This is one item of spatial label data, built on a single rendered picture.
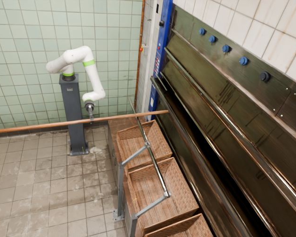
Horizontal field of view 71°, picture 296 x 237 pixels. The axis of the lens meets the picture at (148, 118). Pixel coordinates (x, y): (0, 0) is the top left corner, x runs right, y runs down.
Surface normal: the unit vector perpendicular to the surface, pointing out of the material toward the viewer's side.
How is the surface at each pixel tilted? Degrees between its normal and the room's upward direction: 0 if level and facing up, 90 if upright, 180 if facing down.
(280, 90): 90
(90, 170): 0
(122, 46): 90
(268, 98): 90
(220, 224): 70
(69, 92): 90
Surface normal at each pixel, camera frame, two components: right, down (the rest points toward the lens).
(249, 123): -0.85, -0.19
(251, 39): -0.95, 0.11
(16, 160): 0.11, -0.77
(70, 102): 0.25, 0.64
